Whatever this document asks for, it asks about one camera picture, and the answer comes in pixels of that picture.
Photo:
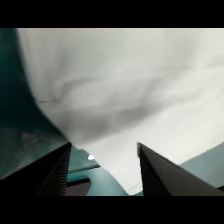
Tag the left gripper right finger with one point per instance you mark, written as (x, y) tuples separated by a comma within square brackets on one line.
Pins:
[(166, 176)]

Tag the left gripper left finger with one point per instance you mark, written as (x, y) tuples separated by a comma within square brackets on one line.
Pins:
[(40, 173)]

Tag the white garment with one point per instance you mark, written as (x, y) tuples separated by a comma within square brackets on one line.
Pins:
[(133, 83)]

